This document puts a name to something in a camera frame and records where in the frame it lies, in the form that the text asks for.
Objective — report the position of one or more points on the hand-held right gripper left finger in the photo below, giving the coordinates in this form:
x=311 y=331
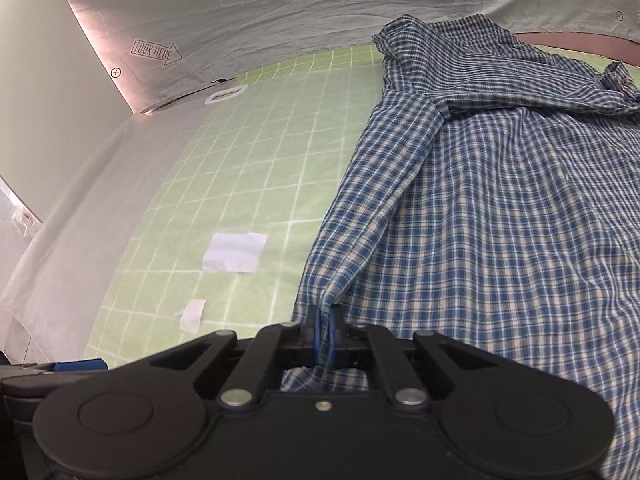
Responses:
x=316 y=345

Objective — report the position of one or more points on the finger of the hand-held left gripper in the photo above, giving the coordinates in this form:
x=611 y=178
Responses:
x=80 y=365

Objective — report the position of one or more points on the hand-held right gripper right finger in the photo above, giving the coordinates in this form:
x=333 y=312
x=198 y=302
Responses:
x=331 y=347

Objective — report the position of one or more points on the blue plaid shirt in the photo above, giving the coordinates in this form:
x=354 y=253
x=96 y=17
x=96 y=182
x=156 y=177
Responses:
x=475 y=210

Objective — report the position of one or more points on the small white paper patch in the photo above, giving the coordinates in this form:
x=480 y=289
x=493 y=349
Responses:
x=193 y=315

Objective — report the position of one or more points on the large white paper patch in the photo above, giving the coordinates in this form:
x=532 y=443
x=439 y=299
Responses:
x=232 y=252

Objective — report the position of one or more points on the clear plastic strip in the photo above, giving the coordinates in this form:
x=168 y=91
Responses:
x=22 y=221

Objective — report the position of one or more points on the translucent plastic sheet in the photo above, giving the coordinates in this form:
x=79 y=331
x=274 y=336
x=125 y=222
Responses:
x=100 y=200

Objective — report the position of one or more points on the green checked mat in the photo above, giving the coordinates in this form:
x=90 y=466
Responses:
x=250 y=160

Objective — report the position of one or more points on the white printed sheet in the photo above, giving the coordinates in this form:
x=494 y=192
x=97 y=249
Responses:
x=300 y=10

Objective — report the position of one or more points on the pink board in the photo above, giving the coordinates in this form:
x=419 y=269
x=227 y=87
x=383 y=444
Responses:
x=575 y=42

